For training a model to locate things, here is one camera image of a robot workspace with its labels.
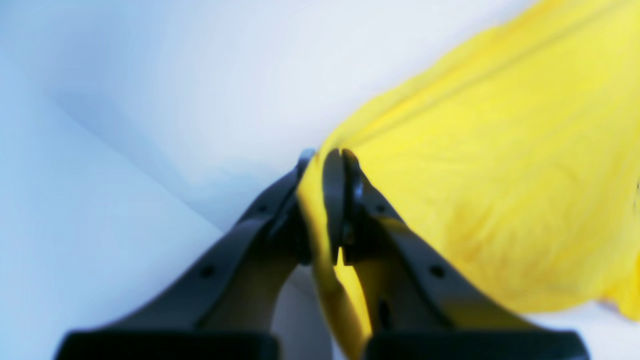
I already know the yellow T-shirt with script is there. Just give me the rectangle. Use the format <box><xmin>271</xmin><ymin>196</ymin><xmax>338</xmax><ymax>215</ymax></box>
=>
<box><xmin>296</xmin><ymin>0</ymin><xmax>640</xmax><ymax>360</ymax></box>

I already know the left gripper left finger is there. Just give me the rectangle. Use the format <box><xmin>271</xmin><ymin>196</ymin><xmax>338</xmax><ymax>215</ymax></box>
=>
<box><xmin>55</xmin><ymin>149</ymin><xmax>314</xmax><ymax>360</ymax></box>

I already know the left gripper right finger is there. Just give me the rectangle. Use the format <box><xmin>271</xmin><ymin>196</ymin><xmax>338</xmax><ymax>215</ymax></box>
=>
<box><xmin>322</xmin><ymin>149</ymin><xmax>590</xmax><ymax>360</ymax></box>

